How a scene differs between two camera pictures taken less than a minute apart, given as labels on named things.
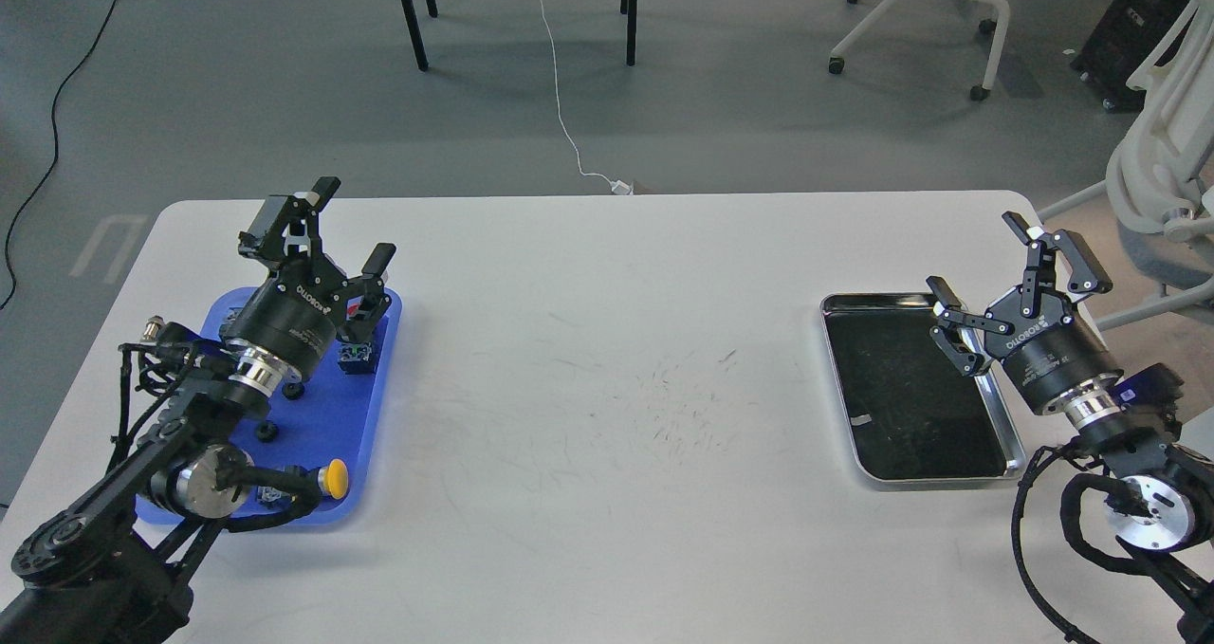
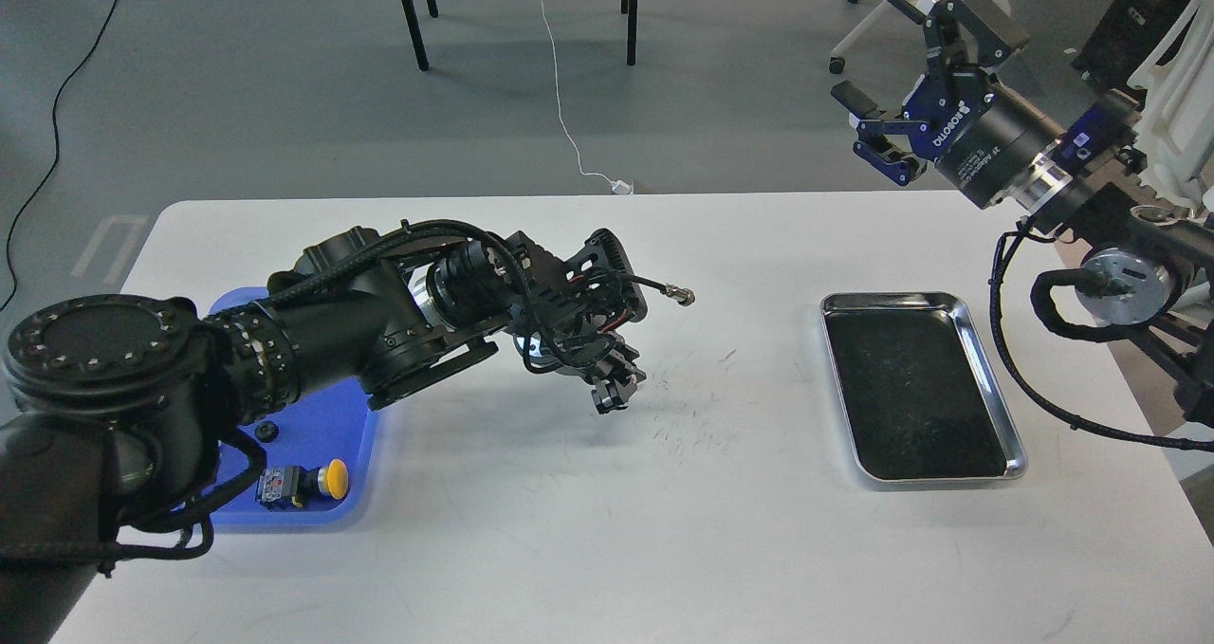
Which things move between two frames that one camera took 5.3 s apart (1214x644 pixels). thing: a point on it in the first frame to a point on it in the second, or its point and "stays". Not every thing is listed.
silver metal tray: (915, 416) stays
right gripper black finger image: (955, 331) to (893, 165)
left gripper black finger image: (367, 296) to (626, 386)
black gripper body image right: (1047, 353) to (984, 138)
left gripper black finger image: (285, 233) to (606, 397)
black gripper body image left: (293, 311) to (600, 358)
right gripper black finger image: (1084, 272) to (970, 10)
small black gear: (266, 432) stays
